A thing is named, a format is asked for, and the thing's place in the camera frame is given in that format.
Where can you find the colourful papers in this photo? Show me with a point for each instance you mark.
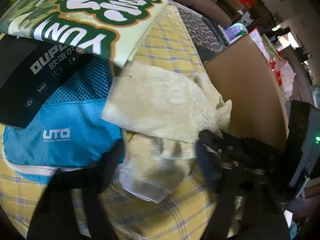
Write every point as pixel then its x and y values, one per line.
pixel 277 62

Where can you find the black printed box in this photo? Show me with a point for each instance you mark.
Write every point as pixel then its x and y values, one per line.
pixel 25 80

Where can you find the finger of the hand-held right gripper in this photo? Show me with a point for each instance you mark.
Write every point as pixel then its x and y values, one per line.
pixel 232 150

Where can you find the brown cardboard box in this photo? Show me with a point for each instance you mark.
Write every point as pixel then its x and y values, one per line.
pixel 250 85

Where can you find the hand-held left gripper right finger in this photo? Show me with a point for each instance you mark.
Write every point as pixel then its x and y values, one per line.
pixel 210 170

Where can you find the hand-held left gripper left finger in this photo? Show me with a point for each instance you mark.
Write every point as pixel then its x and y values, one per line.
pixel 110 165

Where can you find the purple container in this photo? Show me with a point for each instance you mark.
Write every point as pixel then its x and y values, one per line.
pixel 235 33

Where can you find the cream fleece cloth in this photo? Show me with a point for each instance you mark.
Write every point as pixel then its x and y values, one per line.
pixel 162 100

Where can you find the blue zip pouch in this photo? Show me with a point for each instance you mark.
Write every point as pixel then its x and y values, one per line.
pixel 70 120

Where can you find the yellow plaid tablecloth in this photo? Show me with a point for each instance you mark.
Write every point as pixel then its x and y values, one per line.
pixel 155 217

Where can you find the green printed packet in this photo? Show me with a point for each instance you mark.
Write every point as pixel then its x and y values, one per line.
pixel 75 17

